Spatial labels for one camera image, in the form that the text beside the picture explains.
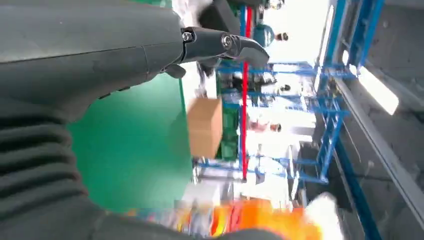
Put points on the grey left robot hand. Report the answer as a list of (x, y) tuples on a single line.
[(82, 49)]

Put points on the orange drink bottle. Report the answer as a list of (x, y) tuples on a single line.
[(265, 215)]

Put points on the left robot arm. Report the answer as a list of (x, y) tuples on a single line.
[(33, 159)]

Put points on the green table mat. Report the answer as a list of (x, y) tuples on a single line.
[(132, 149)]

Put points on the brown cardboard box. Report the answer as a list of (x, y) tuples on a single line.
[(205, 127)]

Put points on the green crate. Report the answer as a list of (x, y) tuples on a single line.
[(228, 139)]

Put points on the red pole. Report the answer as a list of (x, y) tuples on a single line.
[(245, 116)]

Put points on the person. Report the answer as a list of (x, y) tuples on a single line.
[(264, 34), (265, 126)]

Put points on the blue metal rack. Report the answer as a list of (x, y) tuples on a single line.
[(328, 132)]

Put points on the ceiling light panel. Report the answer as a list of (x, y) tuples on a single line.
[(377, 89)]

